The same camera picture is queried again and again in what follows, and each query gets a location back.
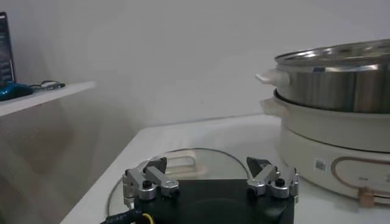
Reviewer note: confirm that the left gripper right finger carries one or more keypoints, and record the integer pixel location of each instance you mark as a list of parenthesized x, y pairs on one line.
[(263, 178)]

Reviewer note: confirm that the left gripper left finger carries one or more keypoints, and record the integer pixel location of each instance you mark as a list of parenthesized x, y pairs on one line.
[(152, 179)]

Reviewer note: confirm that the stainless steel steamer basket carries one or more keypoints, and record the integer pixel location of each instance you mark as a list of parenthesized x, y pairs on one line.
[(335, 88)]

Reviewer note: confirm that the white electric cooker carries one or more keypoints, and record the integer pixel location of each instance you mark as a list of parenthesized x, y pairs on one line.
[(320, 137)]

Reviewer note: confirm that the white side table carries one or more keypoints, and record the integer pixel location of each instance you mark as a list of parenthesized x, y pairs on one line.
[(45, 97)]

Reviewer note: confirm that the blue computer mouse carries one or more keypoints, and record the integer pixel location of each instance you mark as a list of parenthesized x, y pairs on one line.
[(12, 90)]

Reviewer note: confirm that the dark monitor screen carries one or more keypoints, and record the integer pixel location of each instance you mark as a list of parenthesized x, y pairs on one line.
[(6, 54)]

